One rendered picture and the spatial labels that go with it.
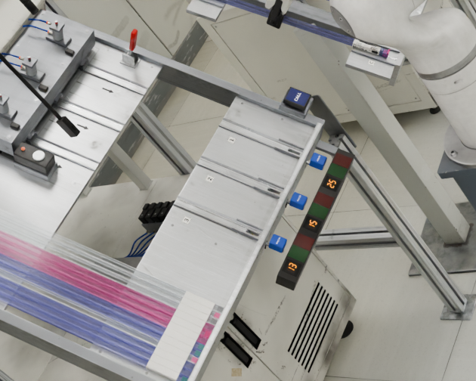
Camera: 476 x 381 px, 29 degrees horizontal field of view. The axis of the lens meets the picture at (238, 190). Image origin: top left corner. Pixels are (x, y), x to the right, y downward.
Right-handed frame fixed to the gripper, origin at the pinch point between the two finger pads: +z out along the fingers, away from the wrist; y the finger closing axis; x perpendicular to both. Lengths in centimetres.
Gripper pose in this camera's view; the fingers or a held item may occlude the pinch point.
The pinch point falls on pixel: (276, 15)
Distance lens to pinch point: 204.4
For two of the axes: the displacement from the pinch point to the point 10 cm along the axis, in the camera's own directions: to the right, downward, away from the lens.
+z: -2.0, 5.1, 8.3
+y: -3.7, 7.5, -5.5
